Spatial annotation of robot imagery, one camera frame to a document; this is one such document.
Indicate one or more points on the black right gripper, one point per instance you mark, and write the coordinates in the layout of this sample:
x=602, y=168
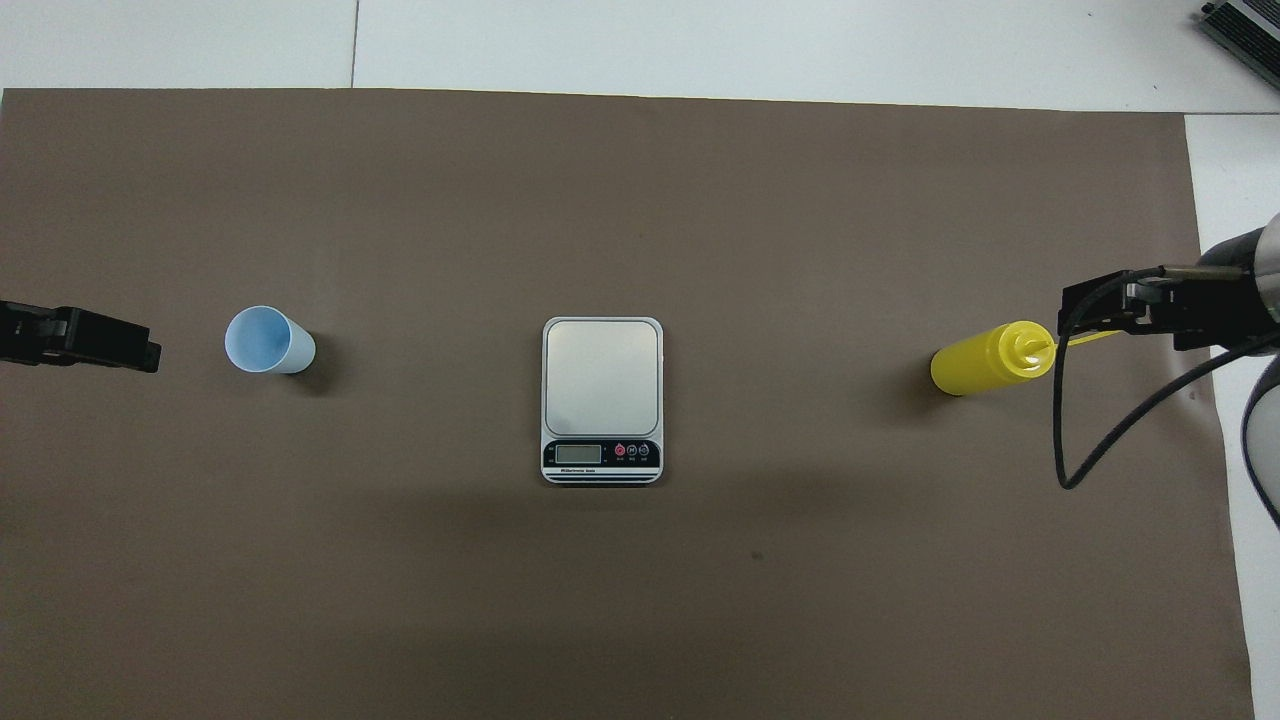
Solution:
x=1235, y=290

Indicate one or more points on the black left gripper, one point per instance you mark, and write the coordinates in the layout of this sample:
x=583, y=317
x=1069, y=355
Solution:
x=30, y=333

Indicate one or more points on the light blue plastic cup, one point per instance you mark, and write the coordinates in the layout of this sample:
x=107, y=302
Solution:
x=268, y=340

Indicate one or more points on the yellow squeeze bottle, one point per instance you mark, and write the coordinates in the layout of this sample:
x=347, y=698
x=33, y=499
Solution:
x=985, y=360

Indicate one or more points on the silver digital kitchen scale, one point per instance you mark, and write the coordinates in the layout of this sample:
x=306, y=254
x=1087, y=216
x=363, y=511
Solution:
x=602, y=380

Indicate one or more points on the grey ribbed metal device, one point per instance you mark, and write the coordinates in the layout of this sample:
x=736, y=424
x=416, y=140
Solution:
x=1250, y=35

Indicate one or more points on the brown table mat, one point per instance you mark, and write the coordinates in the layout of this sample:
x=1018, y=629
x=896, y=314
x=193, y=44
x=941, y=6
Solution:
x=640, y=600

